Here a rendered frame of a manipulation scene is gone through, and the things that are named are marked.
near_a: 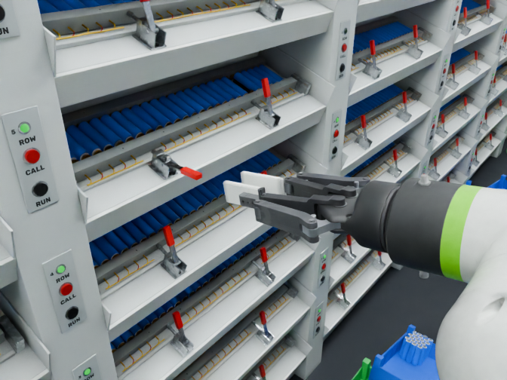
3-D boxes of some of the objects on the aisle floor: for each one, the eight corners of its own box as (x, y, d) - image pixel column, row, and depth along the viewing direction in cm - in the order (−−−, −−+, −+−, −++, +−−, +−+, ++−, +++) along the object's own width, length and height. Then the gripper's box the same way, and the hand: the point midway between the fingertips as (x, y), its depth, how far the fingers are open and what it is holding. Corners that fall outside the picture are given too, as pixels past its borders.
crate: (403, 344, 160) (410, 323, 158) (463, 375, 149) (471, 353, 147) (367, 379, 136) (375, 355, 134) (436, 420, 125) (445, 394, 123)
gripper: (366, 289, 45) (198, 236, 60) (428, 219, 56) (273, 188, 71) (362, 221, 43) (186, 182, 58) (429, 160, 53) (266, 142, 68)
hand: (253, 189), depth 62 cm, fingers open, 3 cm apart
